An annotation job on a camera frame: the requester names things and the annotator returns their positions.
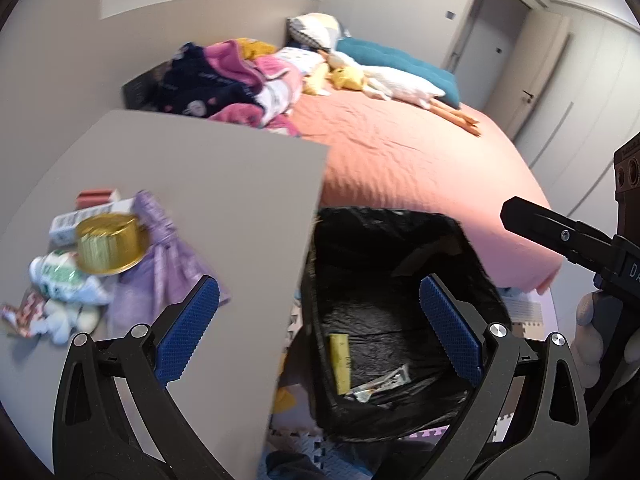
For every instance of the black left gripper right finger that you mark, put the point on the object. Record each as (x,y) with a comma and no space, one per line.
(525,417)

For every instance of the checkered white pillow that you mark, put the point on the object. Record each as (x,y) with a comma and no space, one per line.
(316,30)

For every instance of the salmon bed cover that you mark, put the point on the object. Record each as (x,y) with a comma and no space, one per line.
(396,155)

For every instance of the navy patterned fleece blanket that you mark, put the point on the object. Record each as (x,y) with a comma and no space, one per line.
(191,86)

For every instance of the white printed carton box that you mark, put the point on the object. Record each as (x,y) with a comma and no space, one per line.
(62,231)

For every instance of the yellow plush toy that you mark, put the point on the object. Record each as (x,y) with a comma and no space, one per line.
(342,71)

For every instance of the mustard yellow garment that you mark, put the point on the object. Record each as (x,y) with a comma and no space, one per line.
(251,48)

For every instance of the teal long pillow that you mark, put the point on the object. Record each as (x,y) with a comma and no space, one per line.
(372,54)

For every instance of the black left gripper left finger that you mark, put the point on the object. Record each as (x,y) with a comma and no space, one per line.
(114,417)

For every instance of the purple plastic bag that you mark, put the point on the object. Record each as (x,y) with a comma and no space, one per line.
(165,275)

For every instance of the white foam fruit net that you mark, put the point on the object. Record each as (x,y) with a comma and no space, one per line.
(62,320)

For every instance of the white plush goose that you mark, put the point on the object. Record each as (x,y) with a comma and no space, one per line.
(388,83)

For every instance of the black lined trash bin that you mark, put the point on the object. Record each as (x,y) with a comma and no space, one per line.
(362,279)

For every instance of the silver snack packet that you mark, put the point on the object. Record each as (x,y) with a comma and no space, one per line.
(395,379)

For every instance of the pink fleece blanket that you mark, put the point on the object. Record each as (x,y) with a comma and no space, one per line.
(274,86)

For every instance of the yellow blue snack wrapper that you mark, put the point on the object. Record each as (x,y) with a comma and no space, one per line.
(340,360)

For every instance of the pink brown box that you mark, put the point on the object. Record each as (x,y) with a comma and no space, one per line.
(96,197)

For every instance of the white green plastic bottle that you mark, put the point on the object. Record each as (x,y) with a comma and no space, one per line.
(58,277)

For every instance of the white gloved right hand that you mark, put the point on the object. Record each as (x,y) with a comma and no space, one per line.
(587,346)

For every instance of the grey room door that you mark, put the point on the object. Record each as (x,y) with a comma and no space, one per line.
(485,44)

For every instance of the gold foil cup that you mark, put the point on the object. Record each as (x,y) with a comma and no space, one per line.
(110,244)

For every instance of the black wall socket panel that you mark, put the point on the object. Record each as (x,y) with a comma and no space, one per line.
(140,93)

